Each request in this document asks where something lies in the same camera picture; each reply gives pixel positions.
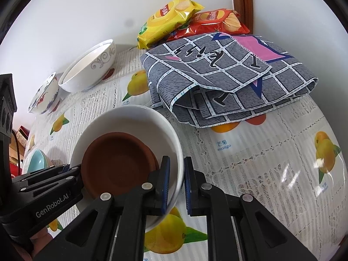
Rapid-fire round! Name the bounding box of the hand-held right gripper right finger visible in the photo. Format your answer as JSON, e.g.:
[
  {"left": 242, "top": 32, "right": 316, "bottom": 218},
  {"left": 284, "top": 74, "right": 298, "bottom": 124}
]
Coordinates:
[{"left": 183, "top": 156, "right": 319, "bottom": 261}]

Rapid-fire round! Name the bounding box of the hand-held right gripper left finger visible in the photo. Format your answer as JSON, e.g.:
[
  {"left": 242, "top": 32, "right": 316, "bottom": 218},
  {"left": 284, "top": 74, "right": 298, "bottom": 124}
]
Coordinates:
[{"left": 33, "top": 156, "right": 171, "bottom": 261}]

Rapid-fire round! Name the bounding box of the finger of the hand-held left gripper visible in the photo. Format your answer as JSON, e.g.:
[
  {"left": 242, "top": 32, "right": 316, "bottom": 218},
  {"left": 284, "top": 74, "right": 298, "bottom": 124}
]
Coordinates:
[
  {"left": 18, "top": 164, "right": 82, "bottom": 194},
  {"left": 11, "top": 164, "right": 70, "bottom": 186}
]

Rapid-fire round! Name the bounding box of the teal square plate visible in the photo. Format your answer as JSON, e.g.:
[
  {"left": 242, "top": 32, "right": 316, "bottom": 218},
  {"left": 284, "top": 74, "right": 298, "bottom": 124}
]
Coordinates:
[{"left": 26, "top": 149, "right": 55, "bottom": 173}]

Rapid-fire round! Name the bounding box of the brown saucer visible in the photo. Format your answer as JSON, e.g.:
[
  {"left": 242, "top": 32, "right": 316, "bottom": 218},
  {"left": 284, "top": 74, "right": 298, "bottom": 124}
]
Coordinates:
[{"left": 81, "top": 132, "right": 160, "bottom": 199}]

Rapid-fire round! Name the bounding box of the white plate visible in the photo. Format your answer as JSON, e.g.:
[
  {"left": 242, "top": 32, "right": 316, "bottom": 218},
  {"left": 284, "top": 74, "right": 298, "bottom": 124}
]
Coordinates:
[{"left": 70, "top": 105, "right": 185, "bottom": 230}]

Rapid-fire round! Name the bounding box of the person's left hand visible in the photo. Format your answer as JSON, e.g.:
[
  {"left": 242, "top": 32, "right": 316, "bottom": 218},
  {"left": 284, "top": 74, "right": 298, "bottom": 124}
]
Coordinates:
[{"left": 13, "top": 227, "right": 56, "bottom": 261}]

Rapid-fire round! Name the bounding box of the cardboard box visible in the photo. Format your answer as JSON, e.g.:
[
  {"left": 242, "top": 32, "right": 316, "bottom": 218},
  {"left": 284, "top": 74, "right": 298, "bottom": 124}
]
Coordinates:
[{"left": 9, "top": 141, "right": 25, "bottom": 164}]

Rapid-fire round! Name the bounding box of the patterned box with red edge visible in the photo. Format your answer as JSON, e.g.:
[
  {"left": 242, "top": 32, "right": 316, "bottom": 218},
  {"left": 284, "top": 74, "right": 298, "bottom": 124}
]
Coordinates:
[{"left": 16, "top": 126, "right": 31, "bottom": 149}]

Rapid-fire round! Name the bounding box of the blue and white patterned bowl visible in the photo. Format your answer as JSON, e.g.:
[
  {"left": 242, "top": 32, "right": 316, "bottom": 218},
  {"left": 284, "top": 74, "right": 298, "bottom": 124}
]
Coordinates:
[{"left": 28, "top": 72, "right": 60, "bottom": 115}]

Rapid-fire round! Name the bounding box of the large white bowl grey pattern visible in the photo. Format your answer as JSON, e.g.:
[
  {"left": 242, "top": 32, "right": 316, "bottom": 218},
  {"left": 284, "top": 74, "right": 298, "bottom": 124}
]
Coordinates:
[{"left": 58, "top": 39, "right": 117, "bottom": 93}]

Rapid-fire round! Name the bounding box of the grey checked folded cloth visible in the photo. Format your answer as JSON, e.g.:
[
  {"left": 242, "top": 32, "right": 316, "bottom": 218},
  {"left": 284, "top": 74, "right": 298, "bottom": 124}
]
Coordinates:
[{"left": 139, "top": 32, "right": 319, "bottom": 128}]

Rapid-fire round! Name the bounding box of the yellow chips bag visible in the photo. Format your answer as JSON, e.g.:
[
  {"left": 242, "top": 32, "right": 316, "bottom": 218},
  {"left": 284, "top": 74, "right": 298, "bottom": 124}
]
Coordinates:
[{"left": 137, "top": 0, "right": 205, "bottom": 50}]

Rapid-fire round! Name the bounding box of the red chips bag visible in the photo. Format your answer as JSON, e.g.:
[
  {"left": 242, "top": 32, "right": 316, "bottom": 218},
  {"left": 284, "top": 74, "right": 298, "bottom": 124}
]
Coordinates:
[{"left": 166, "top": 9, "right": 251, "bottom": 43}]

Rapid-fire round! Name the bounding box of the black cable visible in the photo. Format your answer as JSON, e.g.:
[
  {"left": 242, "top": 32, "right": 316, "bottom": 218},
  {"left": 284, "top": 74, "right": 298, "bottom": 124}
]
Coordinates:
[{"left": 11, "top": 129, "right": 24, "bottom": 176}]

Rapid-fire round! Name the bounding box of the brown wooden door frame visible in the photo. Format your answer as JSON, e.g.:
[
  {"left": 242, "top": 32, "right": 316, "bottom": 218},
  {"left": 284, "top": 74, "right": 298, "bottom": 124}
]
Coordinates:
[{"left": 230, "top": 0, "right": 254, "bottom": 35}]

